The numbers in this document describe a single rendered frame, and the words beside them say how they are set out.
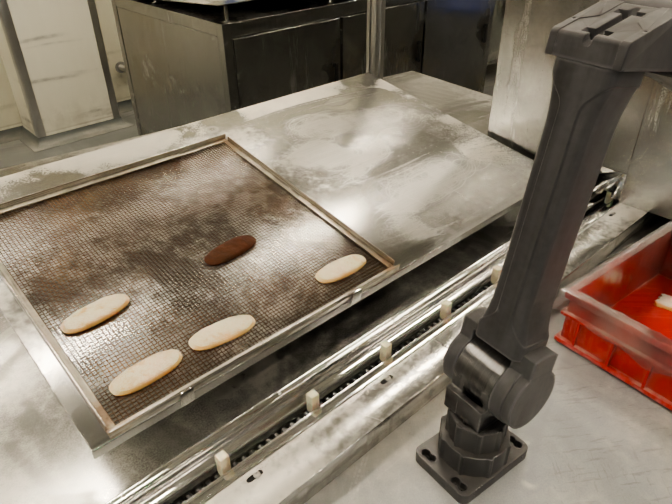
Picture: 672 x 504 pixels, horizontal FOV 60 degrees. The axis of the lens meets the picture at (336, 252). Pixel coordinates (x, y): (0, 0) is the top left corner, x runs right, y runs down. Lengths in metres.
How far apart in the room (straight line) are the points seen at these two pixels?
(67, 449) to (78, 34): 3.48
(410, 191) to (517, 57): 0.40
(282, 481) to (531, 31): 1.01
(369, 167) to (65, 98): 3.15
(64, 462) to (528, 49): 1.13
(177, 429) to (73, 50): 3.49
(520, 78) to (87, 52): 3.22
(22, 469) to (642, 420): 0.80
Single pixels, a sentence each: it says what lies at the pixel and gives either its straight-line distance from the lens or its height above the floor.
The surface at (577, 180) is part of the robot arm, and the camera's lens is 0.58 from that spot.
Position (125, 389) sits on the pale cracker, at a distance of 0.79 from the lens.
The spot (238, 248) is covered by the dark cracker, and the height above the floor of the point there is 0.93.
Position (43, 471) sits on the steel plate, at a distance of 0.85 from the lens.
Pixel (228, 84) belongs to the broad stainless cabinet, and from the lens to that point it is 2.55.
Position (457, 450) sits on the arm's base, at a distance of 0.74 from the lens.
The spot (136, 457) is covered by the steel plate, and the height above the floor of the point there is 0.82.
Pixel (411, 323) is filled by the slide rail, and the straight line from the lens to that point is 0.92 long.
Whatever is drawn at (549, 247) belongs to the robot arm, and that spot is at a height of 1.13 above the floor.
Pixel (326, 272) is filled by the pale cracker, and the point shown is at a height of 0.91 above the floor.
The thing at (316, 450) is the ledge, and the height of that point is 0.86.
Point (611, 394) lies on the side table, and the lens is 0.93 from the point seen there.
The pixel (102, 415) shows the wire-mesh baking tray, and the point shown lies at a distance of 0.78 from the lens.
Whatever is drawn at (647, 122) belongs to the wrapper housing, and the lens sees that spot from 1.28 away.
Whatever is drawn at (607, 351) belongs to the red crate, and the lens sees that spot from 0.94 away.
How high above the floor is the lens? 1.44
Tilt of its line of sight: 33 degrees down
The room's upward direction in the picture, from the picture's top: 1 degrees counter-clockwise
